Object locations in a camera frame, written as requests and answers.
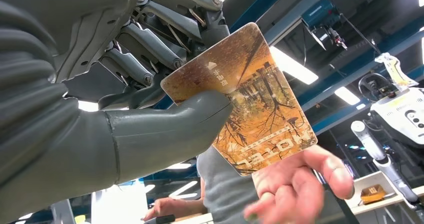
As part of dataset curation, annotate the white humanoid robot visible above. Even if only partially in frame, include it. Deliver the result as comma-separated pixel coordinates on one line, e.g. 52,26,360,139
350,72,424,213

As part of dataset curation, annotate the autumn print hotel card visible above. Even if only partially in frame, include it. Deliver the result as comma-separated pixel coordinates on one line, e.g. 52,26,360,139
160,21,318,177

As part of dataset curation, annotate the plastic wrapped yellow tag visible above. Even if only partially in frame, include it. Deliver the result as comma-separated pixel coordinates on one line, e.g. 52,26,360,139
374,52,419,93

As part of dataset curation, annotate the blue ceiling device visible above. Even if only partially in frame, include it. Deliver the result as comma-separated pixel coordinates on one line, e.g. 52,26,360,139
301,0,349,51

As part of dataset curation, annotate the small yellow box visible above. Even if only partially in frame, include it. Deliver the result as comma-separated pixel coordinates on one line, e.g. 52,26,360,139
359,184,387,205

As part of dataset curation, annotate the person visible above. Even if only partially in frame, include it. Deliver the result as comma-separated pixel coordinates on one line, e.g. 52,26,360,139
197,146,259,224

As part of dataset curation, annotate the white background table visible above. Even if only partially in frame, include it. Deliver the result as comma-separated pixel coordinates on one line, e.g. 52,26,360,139
344,171,424,224

